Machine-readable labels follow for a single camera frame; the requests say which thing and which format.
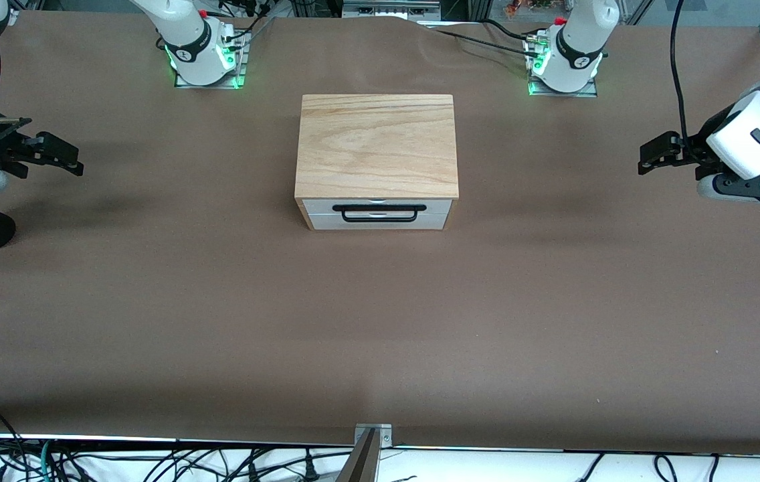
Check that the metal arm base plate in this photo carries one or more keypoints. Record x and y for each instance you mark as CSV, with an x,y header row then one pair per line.
x,y
233,73
587,90

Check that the brown mounting bar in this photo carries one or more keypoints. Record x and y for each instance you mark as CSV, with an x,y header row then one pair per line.
x,y
361,462

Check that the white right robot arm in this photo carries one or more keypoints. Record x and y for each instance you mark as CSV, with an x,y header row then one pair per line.
x,y
193,40

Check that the metal table edge bracket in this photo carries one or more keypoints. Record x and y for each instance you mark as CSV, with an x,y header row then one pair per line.
x,y
383,435

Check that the grey power strip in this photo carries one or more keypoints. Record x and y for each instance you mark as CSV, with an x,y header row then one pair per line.
x,y
390,8

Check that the brown table cover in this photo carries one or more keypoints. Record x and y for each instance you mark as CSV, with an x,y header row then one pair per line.
x,y
380,321

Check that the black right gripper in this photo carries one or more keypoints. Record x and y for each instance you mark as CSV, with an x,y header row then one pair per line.
x,y
0,148

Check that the aluminium table edge rail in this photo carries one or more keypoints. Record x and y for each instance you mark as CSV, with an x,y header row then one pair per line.
x,y
152,442

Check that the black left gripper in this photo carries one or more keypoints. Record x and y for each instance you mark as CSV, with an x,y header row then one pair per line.
x,y
696,151

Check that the wooden drawer cabinet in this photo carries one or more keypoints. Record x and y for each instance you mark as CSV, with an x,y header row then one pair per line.
x,y
376,144

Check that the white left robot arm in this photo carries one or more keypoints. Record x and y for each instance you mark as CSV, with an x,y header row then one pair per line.
x,y
581,53

